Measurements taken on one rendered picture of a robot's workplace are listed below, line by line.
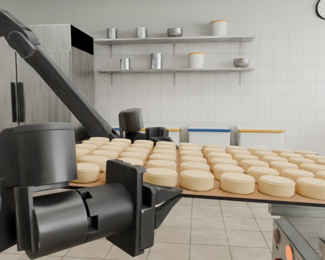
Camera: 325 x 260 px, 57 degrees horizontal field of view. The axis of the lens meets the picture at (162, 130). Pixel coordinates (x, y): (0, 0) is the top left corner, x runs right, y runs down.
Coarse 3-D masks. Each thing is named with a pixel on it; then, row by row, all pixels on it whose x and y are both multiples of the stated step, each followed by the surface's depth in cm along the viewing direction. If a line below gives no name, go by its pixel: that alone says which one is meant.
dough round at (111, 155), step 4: (92, 152) 57; (96, 152) 57; (100, 152) 57; (104, 152) 57; (108, 152) 58; (112, 152) 58; (116, 152) 58; (108, 156) 55; (112, 156) 56; (116, 156) 57
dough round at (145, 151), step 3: (132, 147) 65; (135, 147) 66; (126, 150) 62; (129, 150) 62; (132, 150) 61; (135, 150) 62; (138, 150) 62; (141, 150) 62; (144, 150) 62; (147, 150) 63; (144, 153) 62; (147, 153) 62; (147, 156) 62
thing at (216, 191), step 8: (152, 152) 72; (176, 152) 74; (176, 160) 64; (176, 168) 56; (72, 184) 42; (80, 184) 43; (88, 184) 43; (96, 184) 43; (216, 184) 47; (256, 184) 48; (184, 192) 42; (192, 192) 42; (200, 192) 42; (208, 192) 42; (216, 192) 42; (224, 192) 43; (256, 192) 44; (296, 192) 45; (280, 200) 41; (288, 200) 41; (296, 200) 41; (304, 200) 41; (312, 200) 41; (320, 200) 42
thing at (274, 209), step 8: (272, 208) 73; (280, 208) 73; (288, 208) 73; (296, 208) 73; (304, 208) 72; (312, 208) 72; (320, 208) 72; (304, 216) 73; (312, 216) 73; (320, 216) 72
